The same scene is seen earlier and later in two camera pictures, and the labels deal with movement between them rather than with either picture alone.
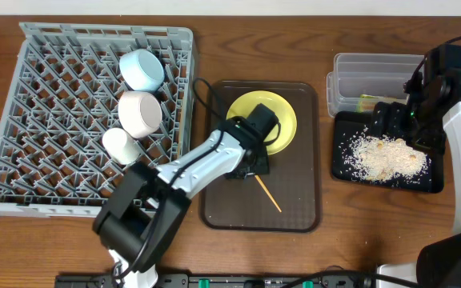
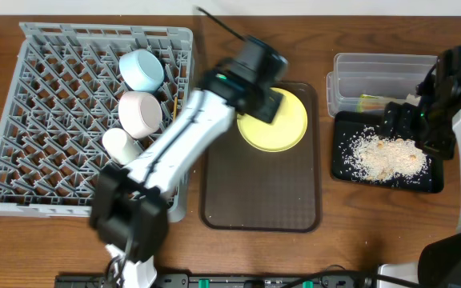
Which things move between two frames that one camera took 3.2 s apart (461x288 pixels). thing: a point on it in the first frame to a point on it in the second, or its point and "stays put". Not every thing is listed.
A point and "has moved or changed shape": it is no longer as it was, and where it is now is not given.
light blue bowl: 142,70 stays put
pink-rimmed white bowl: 140,113 stays put
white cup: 122,147 stays put
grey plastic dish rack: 61,96 stays put
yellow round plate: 244,104 has moved or changed shape
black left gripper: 242,172 to 266,108
